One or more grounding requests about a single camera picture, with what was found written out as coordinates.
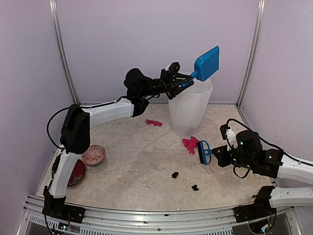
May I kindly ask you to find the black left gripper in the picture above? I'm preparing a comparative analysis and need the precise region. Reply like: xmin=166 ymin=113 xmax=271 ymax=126
xmin=140 ymin=68 xmax=195 ymax=99

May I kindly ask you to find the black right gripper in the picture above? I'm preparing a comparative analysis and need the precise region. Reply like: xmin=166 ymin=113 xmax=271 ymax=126
xmin=213 ymin=144 xmax=256 ymax=170

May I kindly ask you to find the blue dustpan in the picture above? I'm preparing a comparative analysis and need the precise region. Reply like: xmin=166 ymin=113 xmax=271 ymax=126
xmin=190 ymin=46 xmax=220 ymax=82

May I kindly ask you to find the blue hand brush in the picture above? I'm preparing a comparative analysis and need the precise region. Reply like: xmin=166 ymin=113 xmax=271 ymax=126
xmin=197 ymin=141 xmax=212 ymax=165

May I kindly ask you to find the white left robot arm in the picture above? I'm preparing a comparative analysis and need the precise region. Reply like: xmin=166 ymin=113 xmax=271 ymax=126
xmin=44 ymin=64 xmax=197 ymax=218

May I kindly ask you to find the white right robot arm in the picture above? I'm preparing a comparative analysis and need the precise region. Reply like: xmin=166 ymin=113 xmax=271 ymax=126
xmin=212 ymin=129 xmax=313 ymax=217

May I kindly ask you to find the white translucent plastic bin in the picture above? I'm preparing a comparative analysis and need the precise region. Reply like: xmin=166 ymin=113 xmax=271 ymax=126
xmin=168 ymin=79 xmax=213 ymax=137

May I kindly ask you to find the small black paper scrap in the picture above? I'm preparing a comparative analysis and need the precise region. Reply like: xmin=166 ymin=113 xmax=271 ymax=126
xmin=172 ymin=172 xmax=179 ymax=179

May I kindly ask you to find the red white patterned bowl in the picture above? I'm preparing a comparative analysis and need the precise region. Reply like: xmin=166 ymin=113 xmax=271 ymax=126
xmin=82 ymin=144 xmax=106 ymax=167

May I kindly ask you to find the dark red floral bowl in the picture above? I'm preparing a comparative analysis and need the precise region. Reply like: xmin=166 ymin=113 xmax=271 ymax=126
xmin=67 ymin=159 xmax=86 ymax=187

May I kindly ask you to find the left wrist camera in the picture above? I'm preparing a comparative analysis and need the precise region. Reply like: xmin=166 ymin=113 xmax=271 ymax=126
xmin=165 ymin=62 xmax=180 ymax=73

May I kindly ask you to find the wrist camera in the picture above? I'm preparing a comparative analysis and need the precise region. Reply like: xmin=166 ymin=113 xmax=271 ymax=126
xmin=220 ymin=124 xmax=238 ymax=151
xmin=165 ymin=62 xmax=180 ymax=73

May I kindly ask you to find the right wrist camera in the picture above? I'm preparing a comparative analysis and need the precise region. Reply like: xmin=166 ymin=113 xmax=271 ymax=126
xmin=220 ymin=124 xmax=238 ymax=151

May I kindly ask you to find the aluminium corner post right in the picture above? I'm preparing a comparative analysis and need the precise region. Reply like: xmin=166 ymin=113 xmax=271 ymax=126
xmin=236 ymin=0 xmax=266 ymax=109

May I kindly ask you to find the aluminium corner post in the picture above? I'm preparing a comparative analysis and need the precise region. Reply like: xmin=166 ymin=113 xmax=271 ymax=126
xmin=236 ymin=0 xmax=266 ymax=109
xmin=48 ymin=0 xmax=80 ymax=104

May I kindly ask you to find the aluminium corner post left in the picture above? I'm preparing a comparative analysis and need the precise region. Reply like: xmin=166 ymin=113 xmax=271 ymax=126
xmin=48 ymin=0 xmax=80 ymax=104

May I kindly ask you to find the aluminium front rail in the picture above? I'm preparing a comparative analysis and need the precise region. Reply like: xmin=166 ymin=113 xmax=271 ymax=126
xmin=17 ymin=195 xmax=303 ymax=235

